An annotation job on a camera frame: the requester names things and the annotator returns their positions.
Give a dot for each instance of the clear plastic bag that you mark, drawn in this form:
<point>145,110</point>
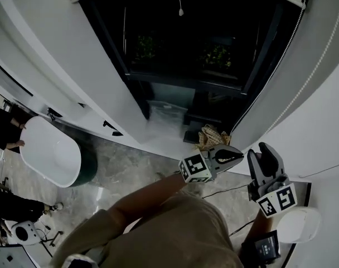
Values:
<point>166,119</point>

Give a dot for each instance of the person's right shoe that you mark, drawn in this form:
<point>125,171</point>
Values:
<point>194,191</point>

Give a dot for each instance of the black wrist-mounted screen device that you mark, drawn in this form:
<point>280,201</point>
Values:
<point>265,248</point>

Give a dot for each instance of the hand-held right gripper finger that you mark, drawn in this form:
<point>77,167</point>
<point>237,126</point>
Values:
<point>275,163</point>
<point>254,167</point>

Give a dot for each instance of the small black box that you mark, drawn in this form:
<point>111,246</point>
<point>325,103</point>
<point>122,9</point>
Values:
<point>191,136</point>

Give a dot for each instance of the green plant outside window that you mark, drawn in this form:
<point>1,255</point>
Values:
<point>217,57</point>
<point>145,47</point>

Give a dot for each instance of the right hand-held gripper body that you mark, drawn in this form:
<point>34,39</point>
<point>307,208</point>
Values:
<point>275,200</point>

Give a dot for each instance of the person's beige shirt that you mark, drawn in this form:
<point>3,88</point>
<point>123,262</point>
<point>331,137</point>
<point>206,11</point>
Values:
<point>164,233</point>

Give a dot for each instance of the white toilet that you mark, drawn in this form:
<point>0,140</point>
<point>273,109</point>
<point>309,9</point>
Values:
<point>297,225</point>

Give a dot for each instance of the beige crumpled cloth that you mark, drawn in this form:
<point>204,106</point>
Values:
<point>211,137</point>

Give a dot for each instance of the person's right forearm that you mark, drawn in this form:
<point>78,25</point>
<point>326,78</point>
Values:
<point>261,227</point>

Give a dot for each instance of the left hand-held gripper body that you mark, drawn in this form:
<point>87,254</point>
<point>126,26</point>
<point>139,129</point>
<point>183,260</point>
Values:
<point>194,167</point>

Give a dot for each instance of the person's right hand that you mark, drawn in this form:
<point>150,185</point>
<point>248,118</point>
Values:
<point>258,156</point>

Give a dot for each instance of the white bathtub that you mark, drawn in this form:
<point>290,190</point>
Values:
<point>49,152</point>

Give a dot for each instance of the person's left forearm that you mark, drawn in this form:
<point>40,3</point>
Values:
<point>147,200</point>

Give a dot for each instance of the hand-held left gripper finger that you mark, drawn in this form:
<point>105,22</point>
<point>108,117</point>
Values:
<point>229,165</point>
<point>228,149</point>

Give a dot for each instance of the dark window pane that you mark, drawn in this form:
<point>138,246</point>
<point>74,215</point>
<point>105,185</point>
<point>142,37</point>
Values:
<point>186,52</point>

